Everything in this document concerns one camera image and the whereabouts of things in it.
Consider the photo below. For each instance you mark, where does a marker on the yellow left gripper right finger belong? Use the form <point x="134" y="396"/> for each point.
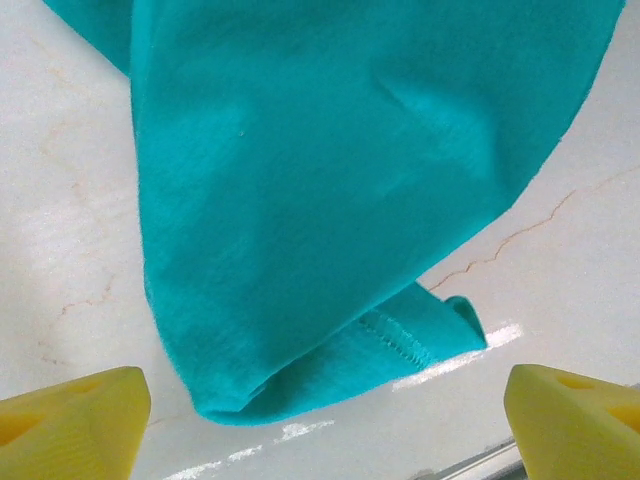
<point x="575" y="435"/>

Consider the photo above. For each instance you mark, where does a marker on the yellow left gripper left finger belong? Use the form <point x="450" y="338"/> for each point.
<point x="75" y="430"/>

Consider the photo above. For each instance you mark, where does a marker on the teal t-shirt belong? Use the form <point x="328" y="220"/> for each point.
<point x="320" y="200"/>

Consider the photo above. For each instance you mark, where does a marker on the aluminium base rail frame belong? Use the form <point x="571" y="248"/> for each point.
<point x="480" y="462"/>

